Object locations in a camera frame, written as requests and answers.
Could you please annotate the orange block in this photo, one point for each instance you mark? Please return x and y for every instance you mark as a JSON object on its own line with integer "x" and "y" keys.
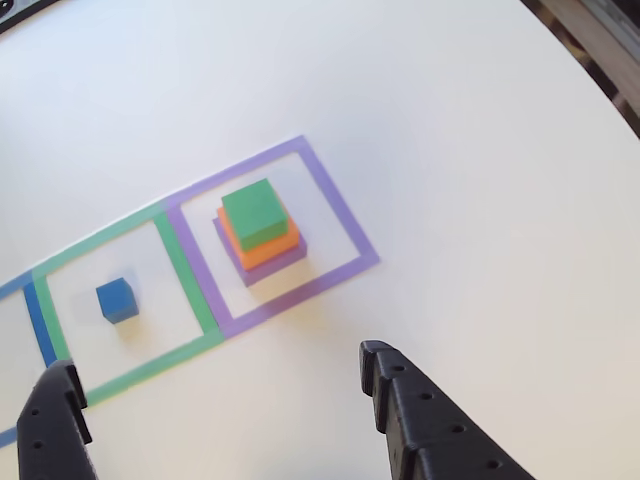
{"x": 270, "y": 255}

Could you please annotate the black and white device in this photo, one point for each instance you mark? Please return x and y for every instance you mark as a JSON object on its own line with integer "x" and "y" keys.
{"x": 20, "y": 10}

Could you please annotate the green cube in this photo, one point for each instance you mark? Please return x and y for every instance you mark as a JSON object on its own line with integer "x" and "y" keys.
{"x": 255, "y": 210}

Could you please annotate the blue tape square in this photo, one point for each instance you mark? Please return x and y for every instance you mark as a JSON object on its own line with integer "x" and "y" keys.
{"x": 37, "y": 320}

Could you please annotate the purple tape square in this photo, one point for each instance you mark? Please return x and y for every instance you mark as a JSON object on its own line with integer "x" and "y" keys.
{"x": 345, "y": 215}

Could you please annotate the purple block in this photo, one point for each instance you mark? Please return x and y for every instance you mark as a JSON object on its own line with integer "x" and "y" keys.
{"x": 280, "y": 267}

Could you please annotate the small blue cube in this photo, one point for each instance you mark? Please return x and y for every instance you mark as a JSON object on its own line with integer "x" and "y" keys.
{"x": 116, "y": 300}

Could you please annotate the green tape square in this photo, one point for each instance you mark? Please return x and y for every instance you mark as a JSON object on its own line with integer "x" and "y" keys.
{"x": 185, "y": 270}

